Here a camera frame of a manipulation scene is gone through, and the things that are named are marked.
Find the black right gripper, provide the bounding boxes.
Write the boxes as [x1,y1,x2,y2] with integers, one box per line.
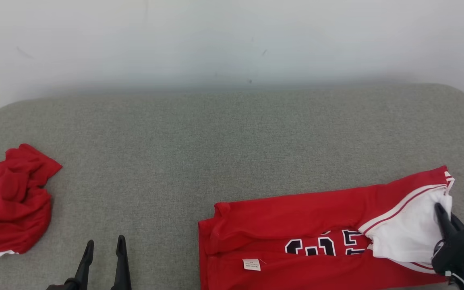
[431,203,464,278]

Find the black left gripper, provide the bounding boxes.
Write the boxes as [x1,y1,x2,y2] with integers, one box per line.
[47,235,132,290]

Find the red shorts with white stripe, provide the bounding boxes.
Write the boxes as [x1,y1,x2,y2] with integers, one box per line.
[0,144,62,257]

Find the red jersey with white sleeves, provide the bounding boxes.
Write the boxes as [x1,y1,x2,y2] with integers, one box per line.
[198,166,455,290]

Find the grey fabric sofa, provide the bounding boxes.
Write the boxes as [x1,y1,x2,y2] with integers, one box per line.
[0,83,464,290]

